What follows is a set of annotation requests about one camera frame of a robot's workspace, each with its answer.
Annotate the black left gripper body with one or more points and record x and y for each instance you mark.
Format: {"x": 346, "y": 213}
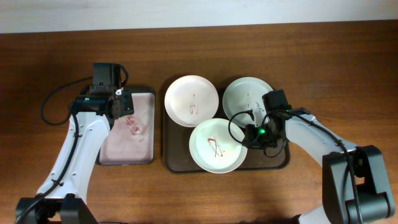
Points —
{"x": 127, "y": 98}

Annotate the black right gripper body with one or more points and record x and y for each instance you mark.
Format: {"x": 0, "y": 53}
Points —
{"x": 257, "y": 137}

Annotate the pale green plate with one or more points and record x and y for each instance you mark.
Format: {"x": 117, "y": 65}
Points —
{"x": 246, "y": 94}

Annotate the cream white plate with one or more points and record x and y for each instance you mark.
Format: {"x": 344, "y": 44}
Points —
{"x": 215, "y": 146}

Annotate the pink plate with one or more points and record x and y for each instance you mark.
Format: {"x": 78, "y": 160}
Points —
{"x": 191, "y": 100}

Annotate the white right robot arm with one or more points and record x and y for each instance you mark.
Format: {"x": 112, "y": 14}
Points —
{"x": 355, "y": 182}

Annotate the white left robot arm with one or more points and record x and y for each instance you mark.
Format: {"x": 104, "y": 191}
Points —
{"x": 65, "y": 189}

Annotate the black soapy water tray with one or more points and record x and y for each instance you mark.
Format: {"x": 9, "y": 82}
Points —
{"x": 131, "y": 139}

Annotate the dark brown serving tray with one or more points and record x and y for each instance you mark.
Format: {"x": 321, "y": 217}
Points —
{"x": 177, "y": 157}

